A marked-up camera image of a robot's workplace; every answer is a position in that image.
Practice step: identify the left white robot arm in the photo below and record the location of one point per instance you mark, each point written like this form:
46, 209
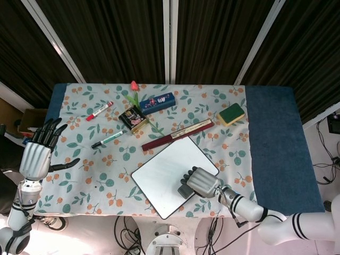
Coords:
18, 212

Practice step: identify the green marker pen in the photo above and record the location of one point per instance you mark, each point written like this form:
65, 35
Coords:
109, 139

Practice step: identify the green and yellow sponge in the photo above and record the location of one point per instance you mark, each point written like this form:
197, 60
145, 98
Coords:
231, 112

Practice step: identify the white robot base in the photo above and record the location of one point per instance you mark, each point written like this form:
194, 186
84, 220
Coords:
166, 240

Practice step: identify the blue table cover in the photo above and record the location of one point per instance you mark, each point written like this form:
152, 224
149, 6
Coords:
279, 146

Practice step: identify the white and black shoe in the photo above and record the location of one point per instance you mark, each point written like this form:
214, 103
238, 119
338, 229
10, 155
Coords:
54, 223

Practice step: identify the red marker pen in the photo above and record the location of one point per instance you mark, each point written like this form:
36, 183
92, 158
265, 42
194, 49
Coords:
98, 111

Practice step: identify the left silver and black robot hand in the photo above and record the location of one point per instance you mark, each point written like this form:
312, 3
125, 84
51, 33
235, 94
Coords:
35, 159

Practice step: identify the right silver and black robot hand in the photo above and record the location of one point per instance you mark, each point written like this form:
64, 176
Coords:
204, 183

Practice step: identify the white slanted frame post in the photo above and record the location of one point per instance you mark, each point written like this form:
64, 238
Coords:
53, 40
259, 40

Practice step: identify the pink artificial tulip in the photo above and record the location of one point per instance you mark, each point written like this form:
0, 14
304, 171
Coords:
134, 85

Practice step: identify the white whiteboard with black rim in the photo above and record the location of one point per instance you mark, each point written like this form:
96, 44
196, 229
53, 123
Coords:
156, 180

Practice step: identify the white vertical frame post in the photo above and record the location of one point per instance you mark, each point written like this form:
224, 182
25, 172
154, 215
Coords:
170, 40

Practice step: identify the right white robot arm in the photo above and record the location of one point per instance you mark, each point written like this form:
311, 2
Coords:
249, 210

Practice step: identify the black whiteboard eraser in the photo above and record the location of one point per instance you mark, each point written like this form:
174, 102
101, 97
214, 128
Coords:
183, 192

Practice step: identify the brown cardboard box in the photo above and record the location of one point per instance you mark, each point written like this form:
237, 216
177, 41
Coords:
30, 119

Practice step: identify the blue patterned rectangular box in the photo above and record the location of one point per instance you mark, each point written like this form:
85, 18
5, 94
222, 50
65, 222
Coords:
156, 103

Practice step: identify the floral print tablecloth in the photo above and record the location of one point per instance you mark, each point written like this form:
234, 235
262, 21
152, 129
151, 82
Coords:
79, 164

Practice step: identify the dark pleated curtain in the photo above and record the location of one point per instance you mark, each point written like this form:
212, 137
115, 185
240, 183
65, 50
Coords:
114, 40

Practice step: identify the dark red folded fan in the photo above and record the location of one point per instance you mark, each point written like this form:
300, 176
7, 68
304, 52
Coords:
159, 142

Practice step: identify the black monitor device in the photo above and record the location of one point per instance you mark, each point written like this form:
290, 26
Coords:
334, 123

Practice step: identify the black and gold tin can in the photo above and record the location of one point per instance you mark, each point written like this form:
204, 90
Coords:
131, 118

